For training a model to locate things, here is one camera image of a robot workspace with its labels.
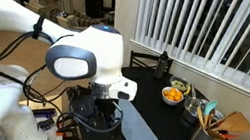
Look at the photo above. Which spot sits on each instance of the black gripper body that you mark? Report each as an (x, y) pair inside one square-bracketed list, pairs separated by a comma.
[(87, 106)]

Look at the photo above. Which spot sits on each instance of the blue towel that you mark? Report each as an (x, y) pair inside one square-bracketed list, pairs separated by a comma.
[(137, 129)]

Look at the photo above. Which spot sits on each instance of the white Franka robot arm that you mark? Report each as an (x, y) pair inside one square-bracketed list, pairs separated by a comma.
[(2, 13)]

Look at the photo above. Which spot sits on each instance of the black orange bar clamp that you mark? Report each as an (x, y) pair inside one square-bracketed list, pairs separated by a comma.
[(67, 125), (69, 136)]

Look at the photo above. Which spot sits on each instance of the black purple long tool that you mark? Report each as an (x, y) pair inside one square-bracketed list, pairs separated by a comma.
[(44, 112)]

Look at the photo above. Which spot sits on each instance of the black purple short tool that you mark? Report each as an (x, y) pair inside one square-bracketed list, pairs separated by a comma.
[(46, 123)]

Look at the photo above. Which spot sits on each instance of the black metal chair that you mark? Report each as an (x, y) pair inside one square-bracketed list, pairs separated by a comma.
[(140, 56)]

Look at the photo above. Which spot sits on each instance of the white bowl of oranges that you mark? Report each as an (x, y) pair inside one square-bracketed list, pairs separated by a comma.
[(172, 96)]

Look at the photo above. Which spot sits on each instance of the glass bowl of salad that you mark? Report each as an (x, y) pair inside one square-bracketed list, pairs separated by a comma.
[(179, 84)]

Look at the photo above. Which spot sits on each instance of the black speaker box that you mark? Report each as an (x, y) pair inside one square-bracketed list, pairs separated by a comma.
[(92, 7)]

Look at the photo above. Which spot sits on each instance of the steel pot with lid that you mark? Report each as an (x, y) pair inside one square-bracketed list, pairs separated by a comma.
[(190, 109)]

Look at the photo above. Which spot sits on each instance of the teal silicone spatula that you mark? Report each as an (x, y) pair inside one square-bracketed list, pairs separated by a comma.
[(210, 107)]

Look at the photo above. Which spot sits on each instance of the red silicone utensil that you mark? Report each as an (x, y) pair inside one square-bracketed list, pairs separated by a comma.
[(228, 136)]

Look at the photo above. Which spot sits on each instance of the white vertical window blinds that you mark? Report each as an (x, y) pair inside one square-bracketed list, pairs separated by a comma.
[(212, 30)]

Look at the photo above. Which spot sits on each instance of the wooden spatula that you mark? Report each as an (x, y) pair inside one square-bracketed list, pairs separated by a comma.
[(236, 123)]

